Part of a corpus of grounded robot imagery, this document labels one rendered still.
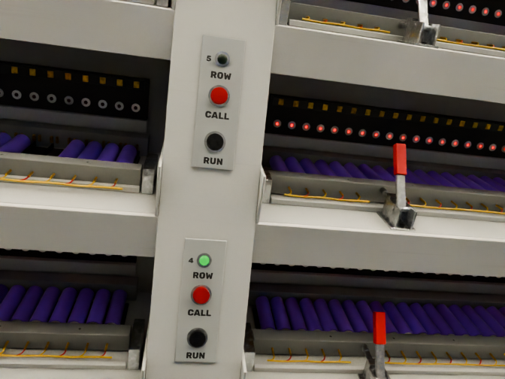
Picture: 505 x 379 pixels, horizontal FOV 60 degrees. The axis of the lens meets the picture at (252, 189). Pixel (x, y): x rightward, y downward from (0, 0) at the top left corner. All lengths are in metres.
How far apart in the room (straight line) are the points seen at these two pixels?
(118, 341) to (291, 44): 0.37
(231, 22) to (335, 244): 0.24
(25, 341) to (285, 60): 0.40
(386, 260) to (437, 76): 0.20
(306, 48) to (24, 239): 0.32
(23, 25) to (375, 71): 0.33
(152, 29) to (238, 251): 0.22
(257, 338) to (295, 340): 0.05
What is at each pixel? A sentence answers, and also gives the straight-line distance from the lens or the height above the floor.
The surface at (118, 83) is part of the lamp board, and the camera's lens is 0.59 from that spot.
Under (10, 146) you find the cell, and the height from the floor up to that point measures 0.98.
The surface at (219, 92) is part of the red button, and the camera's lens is 0.42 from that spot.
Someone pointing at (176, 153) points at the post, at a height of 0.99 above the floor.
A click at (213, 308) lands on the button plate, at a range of 0.44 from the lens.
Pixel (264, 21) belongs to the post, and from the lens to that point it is 0.44.
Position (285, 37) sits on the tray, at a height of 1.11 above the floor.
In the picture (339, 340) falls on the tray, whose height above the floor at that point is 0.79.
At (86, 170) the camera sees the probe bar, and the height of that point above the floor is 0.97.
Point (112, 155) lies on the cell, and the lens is 0.52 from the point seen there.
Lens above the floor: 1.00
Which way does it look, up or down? 4 degrees down
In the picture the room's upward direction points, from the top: 6 degrees clockwise
